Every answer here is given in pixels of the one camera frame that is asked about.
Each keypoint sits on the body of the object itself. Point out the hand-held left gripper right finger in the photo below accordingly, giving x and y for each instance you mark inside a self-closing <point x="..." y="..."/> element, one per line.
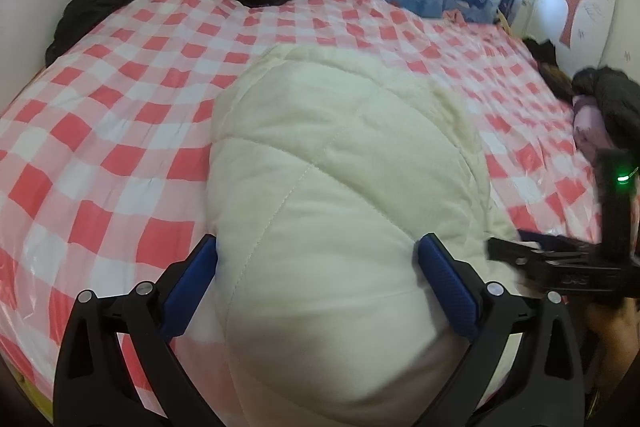
<point x="447" y="287"/>

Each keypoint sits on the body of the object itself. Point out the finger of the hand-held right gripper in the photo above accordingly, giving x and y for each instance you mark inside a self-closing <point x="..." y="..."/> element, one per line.
<point x="560" y="247"/>
<point x="520" y="259"/>

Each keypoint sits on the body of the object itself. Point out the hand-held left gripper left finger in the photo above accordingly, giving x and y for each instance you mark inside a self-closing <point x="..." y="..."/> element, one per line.
<point x="197" y="279"/>

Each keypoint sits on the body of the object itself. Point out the cream quilted jacket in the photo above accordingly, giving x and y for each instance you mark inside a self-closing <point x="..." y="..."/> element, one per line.
<point x="340" y="187"/>

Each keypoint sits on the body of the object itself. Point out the person's right hand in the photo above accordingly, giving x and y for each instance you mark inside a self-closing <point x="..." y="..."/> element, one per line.
<point x="612" y="337"/>

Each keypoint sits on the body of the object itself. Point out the purple cloth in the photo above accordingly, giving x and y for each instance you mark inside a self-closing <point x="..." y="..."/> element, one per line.
<point x="590" y="122"/>

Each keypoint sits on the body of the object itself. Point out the brown cloth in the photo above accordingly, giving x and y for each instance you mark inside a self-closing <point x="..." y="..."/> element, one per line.
<point x="555" y="79"/>

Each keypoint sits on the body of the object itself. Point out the pink checkered bed sheet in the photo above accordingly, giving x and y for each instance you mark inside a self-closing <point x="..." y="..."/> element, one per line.
<point x="100" y="132"/>

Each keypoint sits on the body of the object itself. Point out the dark cloth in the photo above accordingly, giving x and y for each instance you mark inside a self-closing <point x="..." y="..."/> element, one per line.
<point x="542" y="49"/>

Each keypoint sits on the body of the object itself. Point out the pink cloth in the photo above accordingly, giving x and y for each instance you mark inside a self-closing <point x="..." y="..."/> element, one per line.
<point x="455" y="16"/>

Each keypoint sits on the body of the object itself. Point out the red tree wall sticker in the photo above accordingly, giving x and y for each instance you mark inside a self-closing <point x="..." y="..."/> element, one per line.
<point x="575" y="2"/>

